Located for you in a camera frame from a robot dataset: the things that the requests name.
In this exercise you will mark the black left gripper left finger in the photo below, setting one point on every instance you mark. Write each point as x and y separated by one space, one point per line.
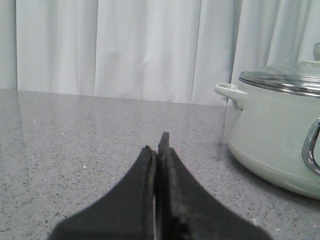
124 213

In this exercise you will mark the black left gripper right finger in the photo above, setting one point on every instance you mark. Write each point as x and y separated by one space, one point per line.
186 211

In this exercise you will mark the pale green electric cooking pot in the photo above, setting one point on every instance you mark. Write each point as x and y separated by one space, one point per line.
275 135

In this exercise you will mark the white pleated curtain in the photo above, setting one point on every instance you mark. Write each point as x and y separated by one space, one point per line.
160 50

